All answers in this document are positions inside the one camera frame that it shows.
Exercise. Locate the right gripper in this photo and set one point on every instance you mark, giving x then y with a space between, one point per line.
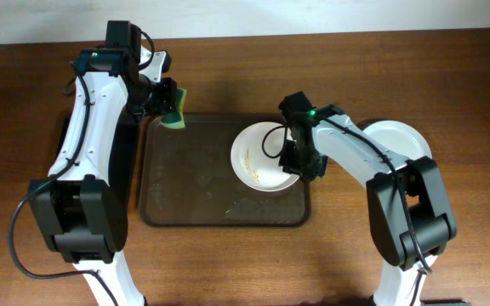
303 166

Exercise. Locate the green yellow sponge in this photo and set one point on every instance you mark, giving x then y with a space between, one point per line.
175 119

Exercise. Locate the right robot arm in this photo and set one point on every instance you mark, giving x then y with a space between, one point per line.
410 218

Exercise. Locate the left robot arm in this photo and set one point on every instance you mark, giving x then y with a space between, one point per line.
93 241

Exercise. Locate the brown serving tray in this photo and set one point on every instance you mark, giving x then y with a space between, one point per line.
188 181

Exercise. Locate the black tray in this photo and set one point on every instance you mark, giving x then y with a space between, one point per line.
120 172

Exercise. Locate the pink white plate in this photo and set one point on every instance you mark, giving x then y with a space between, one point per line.
251 157

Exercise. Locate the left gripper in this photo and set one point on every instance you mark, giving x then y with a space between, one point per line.
167 96

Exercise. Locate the white plate with stain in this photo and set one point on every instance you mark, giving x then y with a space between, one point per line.
399 137

